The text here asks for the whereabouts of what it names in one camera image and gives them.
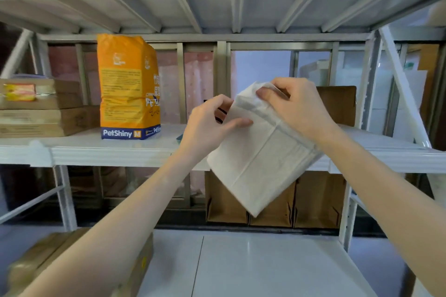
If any flat brown cardboard box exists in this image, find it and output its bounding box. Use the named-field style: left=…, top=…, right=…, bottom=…
left=0, top=106, right=101, bottom=139
left=0, top=78, right=84, bottom=110

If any person's right forearm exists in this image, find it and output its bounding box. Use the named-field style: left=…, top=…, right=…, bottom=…
left=315, top=126, right=446, bottom=297

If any white metal shelving rack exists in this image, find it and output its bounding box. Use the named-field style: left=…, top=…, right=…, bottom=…
left=0, top=0, right=446, bottom=297

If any person's left forearm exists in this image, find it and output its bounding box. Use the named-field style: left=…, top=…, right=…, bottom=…
left=19, top=149, right=210, bottom=297

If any taped brown cardboard box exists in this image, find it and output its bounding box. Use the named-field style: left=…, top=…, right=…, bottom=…
left=5, top=227, right=154, bottom=297

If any white pad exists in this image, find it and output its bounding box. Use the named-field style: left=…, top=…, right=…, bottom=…
left=207, top=81, right=325, bottom=218

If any person's left hand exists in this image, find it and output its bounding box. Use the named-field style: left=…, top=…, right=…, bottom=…
left=177, top=94, right=254, bottom=161

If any orange pet pad package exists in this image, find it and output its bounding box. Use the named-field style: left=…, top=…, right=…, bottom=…
left=97, top=33, right=161, bottom=140

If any person's right hand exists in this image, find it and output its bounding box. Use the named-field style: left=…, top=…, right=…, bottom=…
left=256, top=77, right=340, bottom=146

